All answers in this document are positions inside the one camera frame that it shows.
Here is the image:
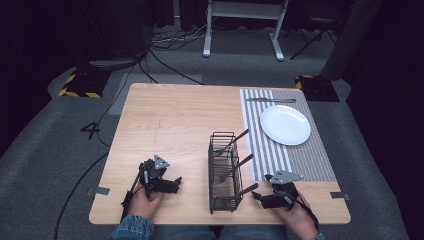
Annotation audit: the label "black left gripper strap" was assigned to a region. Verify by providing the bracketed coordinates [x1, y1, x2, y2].
[120, 171, 143, 223]

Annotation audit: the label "white plate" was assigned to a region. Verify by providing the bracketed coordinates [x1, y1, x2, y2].
[259, 104, 312, 147]

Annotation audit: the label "black right gripper strap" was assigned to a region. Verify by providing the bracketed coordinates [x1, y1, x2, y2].
[290, 190, 320, 231]

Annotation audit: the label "black floor cable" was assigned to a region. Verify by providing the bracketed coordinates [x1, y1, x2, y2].
[95, 49, 149, 148]
[53, 151, 111, 240]

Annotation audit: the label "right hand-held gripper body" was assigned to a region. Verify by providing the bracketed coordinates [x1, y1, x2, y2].
[264, 169, 305, 211]

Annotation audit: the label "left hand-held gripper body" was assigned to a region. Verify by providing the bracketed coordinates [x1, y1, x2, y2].
[138, 154, 171, 198]

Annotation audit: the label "black wire cutlery basket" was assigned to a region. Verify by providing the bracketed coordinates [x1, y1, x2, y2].
[207, 131, 245, 215]

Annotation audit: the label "grey striped placemat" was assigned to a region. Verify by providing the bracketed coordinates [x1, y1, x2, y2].
[239, 87, 338, 183]

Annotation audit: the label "white desk frame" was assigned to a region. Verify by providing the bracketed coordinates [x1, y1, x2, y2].
[202, 0, 290, 62]

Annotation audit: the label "person's right hand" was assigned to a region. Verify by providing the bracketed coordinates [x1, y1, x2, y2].
[272, 194, 320, 240]

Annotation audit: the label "grey tape piece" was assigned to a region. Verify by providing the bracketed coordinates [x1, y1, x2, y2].
[86, 186, 111, 197]
[329, 191, 352, 201]

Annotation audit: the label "black yellow-striped stand base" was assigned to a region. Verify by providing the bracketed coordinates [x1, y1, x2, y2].
[57, 67, 112, 100]
[294, 74, 341, 103]

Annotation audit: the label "person's legs in jeans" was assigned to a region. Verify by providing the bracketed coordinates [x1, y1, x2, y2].
[151, 224, 289, 240]

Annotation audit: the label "black tripod stand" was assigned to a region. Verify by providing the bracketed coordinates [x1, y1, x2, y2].
[289, 18, 338, 61]

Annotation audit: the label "metal table knife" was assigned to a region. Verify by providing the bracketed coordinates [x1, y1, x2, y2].
[245, 97, 297, 104]

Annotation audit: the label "person's left hand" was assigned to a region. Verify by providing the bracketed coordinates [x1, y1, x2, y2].
[127, 185, 165, 221]

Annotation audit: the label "black gripper strap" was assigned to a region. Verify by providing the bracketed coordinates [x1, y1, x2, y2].
[120, 171, 143, 223]
[290, 190, 320, 231]

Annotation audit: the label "bundle of floor cables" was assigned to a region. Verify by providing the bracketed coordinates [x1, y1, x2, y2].
[146, 19, 209, 53]

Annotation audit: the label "grey padded post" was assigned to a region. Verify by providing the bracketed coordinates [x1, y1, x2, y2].
[319, 0, 383, 82]

